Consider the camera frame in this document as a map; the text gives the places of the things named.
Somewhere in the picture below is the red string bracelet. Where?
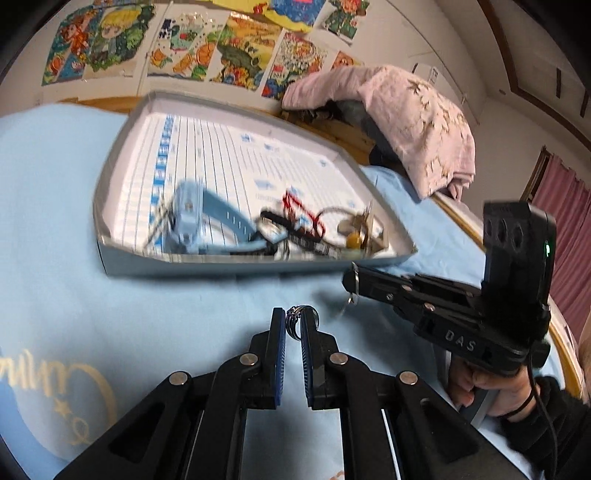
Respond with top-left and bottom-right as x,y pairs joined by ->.
281,187 -> 329,239

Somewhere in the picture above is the dark grey cloth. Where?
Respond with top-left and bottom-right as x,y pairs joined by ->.
318,98 -> 409,172

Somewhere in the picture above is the pink floral cloth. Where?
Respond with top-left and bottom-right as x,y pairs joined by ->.
281,65 -> 477,202

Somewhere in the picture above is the person's right hand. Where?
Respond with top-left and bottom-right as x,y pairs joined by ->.
448,357 -> 537,419

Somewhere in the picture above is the grey cardboard box tray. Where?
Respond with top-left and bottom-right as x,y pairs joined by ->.
92,90 -> 419,278

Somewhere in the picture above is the white air conditioner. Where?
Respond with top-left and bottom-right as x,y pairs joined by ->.
410,61 -> 454,89

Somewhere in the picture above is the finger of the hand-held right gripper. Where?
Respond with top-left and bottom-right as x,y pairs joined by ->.
352,263 -> 482,302
343,272 -> 445,325

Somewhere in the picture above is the blue wristwatch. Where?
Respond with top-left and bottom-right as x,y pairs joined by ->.
147,179 -> 265,256

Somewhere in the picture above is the silver metal ring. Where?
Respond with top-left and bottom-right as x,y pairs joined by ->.
285,304 -> 320,341

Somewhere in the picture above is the beige hair claw clip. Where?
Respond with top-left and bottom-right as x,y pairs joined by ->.
361,200 -> 389,254

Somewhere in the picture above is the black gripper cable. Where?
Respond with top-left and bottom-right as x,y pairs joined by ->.
525,353 -> 560,480

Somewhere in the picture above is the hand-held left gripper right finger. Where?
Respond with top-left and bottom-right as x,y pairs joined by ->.
300,314 -> 532,480

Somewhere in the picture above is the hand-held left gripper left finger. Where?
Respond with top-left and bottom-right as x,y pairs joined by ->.
53,307 -> 287,480

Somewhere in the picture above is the group of colourful wall drawings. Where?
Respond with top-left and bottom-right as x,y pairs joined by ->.
41,0 -> 371,101

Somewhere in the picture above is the person's right forearm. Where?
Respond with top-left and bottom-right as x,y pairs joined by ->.
498,375 -> 591,480

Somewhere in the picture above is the blue printed bedsheet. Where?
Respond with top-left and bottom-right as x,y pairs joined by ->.
0,102 -> 580,480

